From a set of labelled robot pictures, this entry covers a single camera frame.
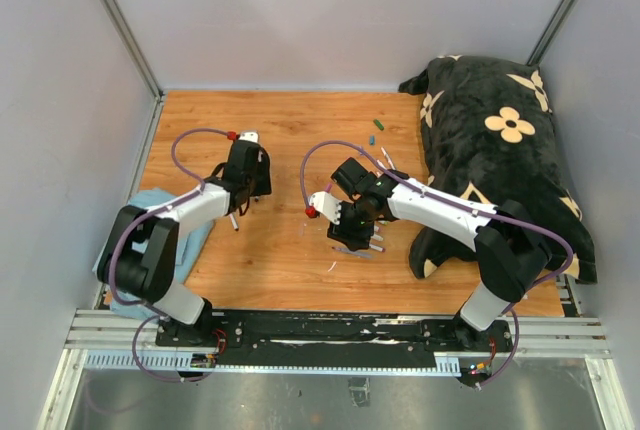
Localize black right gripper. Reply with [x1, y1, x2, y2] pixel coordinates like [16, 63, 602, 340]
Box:
[327, 197, 374, 251]

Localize dark green cap marker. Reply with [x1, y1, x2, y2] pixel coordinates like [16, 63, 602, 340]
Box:
[380, 146, 396, 170]

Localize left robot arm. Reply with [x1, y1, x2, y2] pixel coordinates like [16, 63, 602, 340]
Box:
[96, 131, 272, 346]

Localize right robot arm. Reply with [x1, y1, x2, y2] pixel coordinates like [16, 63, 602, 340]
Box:
[309, 158, 551, 350]

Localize light blue cloth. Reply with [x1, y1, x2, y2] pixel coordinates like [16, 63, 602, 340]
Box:
[92, 187, 214, 322]

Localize black floral pillow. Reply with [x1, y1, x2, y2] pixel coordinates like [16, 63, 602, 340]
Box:
[398, 55, 598, 284]

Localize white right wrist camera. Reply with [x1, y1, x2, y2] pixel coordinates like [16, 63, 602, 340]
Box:
[305, 191, 343, 225]

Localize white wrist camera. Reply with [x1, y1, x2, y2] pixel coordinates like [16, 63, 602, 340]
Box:
[305, 191, 343, 225]
[226, 131, 259, 143]

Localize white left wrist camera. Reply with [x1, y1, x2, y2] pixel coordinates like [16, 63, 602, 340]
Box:
[226, 131, 259, 143]

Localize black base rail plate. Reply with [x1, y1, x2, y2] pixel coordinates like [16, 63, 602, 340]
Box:
[155, 309, 513, 370]

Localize aluminium frame rails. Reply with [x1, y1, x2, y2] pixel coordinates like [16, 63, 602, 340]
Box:
[38, 310, 632, 429]

